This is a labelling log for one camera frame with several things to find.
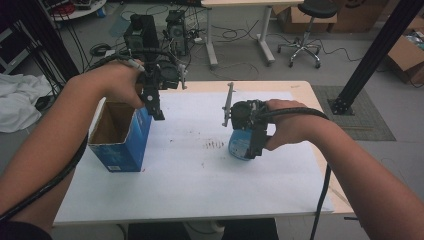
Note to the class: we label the open brown cardboard box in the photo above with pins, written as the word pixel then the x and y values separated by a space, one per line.
pixel 405 55

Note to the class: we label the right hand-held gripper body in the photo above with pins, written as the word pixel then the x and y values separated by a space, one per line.
pixel 246 115

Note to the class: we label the white paper sheet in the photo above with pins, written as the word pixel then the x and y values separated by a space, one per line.
pixel 200 190

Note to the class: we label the black office stool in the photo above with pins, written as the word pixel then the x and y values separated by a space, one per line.
pixel 316 10

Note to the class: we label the blue can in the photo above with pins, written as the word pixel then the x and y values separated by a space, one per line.
pixel 238 145

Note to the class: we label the blue cardboard box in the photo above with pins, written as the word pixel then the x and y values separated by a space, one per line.
pixel 133 146

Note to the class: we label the grey floor mat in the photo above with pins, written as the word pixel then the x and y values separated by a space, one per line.
pixel 366 123

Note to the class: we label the white cloth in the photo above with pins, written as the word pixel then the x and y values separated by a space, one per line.
pixel 20 100

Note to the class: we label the black metal pillar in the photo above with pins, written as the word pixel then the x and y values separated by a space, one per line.
pixel 376 53

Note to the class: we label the large black computer tower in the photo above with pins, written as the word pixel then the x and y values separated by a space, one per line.
pixel 143 33

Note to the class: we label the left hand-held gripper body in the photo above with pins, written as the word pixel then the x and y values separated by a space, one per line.
pixel 165 76

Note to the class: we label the white-legged desk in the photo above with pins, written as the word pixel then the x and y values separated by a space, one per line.
pixel 250 2

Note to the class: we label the round white table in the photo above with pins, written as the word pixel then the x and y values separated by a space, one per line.
pixel 83 11

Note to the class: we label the small black computer tower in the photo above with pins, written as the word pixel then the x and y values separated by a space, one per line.
pixel 176 31

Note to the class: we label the person's left hand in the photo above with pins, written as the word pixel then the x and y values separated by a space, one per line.
pixel 113 83

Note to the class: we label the person's dark clothing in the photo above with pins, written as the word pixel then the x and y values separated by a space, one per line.
pixel 150 231

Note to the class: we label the person's right hand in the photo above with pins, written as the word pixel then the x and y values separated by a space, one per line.
pixel 296 126

